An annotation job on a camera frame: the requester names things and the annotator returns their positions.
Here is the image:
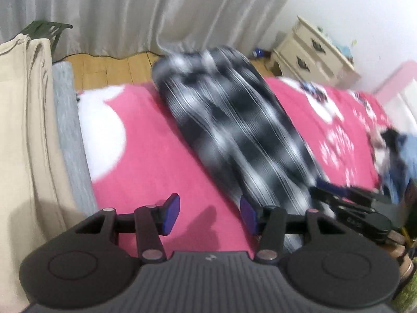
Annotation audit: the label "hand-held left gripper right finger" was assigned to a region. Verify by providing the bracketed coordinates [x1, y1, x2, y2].
[240, 196, 351, 263]

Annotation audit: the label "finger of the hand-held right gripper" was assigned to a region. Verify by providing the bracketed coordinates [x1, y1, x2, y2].
[309, 179, 357, 203]
[345, 186, 383, 203]

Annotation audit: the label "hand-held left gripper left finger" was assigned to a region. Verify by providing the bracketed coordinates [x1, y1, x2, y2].
[70, 193, 181, 263]

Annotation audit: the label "black white plaid shirt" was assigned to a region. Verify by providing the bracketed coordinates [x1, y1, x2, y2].
[151, 46, 336, 255]

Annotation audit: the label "person's right hand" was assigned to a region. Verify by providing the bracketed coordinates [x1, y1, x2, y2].
[387, 231, 415, 278]

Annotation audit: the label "blue denim jeans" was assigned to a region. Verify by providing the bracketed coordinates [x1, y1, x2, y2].
[379, 133, 417, 204]

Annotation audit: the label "cream cloth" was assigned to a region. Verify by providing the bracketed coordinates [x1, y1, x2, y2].
[370, 127, 390, 173]

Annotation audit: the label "pink floral bed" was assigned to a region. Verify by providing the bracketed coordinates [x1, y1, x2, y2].
[76, 76, 396, 258]

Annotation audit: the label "black patterned cloth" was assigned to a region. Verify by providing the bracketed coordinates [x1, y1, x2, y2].
[379, 129, 403, 149]

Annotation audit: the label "cream two-drawer nightstand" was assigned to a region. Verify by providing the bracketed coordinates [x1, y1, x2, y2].
[270, 16, 362, 89]

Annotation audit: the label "small blue cloth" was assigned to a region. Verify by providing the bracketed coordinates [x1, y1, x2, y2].
[334, 42, 355, 60]

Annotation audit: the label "grey folded cloth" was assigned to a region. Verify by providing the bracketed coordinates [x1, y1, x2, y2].
[51, 61, 98, 217]

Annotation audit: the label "beige folded cloth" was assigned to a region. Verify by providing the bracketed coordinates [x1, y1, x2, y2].
[0, 34, 87, 313]

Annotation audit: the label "grey satin curtain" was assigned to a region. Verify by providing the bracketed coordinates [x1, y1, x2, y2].
[0, 0, 303, 62]

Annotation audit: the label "green folding stool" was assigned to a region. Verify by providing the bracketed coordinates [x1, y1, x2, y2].
[18, 20, 74, 54]

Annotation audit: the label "black floor cable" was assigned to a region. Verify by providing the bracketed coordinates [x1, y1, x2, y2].
[63, 51, 149, 61]

